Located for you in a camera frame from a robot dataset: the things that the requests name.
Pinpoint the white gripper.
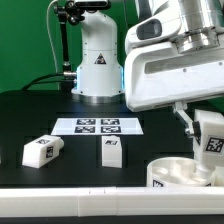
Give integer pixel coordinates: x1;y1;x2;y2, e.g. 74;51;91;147
124;42;224;138

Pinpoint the white round stool seat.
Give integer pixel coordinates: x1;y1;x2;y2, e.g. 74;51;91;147
146;157;216;187

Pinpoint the white L-shaped obstacle fence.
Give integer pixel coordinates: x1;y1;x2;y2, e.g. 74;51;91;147
0;163;224;218

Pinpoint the white fiducial marker sheet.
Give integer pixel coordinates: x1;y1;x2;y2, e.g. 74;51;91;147
51;118;143;136

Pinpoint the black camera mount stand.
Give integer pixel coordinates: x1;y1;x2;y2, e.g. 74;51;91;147
54;0;111;92

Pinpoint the black cable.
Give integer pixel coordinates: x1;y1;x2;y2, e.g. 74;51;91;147
21;72;78;91

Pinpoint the white cable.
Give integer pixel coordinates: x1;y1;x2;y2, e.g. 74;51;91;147
45;0;60;74

